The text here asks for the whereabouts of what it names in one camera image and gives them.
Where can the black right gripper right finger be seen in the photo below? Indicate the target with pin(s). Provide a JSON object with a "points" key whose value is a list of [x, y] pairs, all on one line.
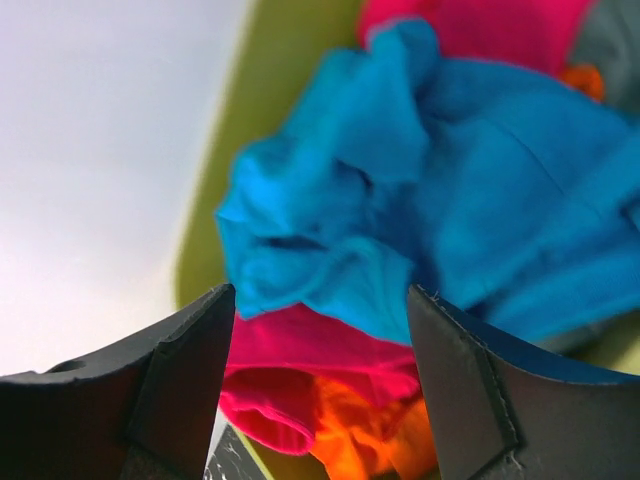
{"points": [[502, 408]]}

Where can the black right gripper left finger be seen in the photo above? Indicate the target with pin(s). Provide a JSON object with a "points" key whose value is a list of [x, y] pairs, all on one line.
{"points": [[143, 407]]}

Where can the blue t shirt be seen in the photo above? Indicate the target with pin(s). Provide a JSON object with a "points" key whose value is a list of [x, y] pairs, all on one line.
{"points": [[498, 188]]}

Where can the black marble pattern mat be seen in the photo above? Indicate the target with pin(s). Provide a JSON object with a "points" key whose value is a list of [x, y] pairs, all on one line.
{"points": [[231, 460]]}

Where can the orange t shirt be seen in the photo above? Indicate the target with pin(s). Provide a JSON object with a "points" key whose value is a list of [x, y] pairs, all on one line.
{"points": [[339, 380]]}

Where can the magenta t shirt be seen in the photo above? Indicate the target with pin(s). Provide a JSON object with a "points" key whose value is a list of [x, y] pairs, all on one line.
{"points": [[532, 35]]}

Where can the olive green plastic bin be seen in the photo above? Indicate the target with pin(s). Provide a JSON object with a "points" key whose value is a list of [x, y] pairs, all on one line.
{"points": [[279, 45]]}

